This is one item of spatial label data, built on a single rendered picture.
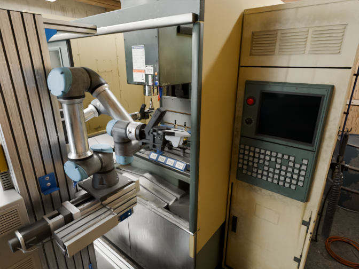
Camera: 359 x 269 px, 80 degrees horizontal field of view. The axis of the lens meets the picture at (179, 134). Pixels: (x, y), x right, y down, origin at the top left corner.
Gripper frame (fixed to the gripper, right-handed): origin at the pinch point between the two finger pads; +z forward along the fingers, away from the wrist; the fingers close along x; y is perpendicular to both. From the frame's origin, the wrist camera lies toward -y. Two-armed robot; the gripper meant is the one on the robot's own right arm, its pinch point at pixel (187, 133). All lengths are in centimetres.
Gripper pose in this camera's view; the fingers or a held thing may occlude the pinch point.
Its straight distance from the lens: 78.5
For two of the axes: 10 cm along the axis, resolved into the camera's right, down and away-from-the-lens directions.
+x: -4.0, 1.6, -9.0
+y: -0.6, 9.8, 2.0
